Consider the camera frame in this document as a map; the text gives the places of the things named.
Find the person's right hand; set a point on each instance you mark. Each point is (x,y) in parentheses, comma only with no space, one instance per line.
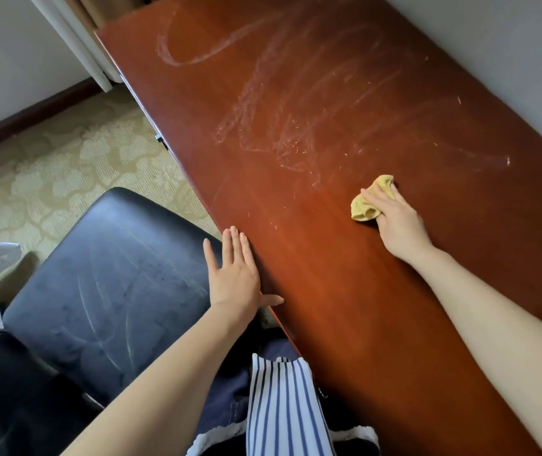
(401,230)

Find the person's left hand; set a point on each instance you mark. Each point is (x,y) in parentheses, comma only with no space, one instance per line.
(235,280)

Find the yellow cleaning cloth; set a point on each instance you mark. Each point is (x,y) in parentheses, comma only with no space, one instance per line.
(363,211)

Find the black leather chair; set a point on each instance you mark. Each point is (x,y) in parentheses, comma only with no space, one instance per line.
(119,280)

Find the person's left forearm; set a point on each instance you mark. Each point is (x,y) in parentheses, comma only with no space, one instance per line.
(157,394)

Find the person's right forearm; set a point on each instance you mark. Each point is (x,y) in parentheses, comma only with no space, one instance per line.
(513,337)

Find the navy dress with white trim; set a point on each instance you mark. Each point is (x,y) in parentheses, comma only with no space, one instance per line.
(223,398)

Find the red-brown wooden table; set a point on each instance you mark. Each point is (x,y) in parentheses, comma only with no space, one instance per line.
(323,113)

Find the blue striped white apron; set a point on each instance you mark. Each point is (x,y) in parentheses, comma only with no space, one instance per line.
(280,413)

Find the dark wooden baseboard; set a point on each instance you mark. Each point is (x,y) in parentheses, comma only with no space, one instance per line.
(24,121)

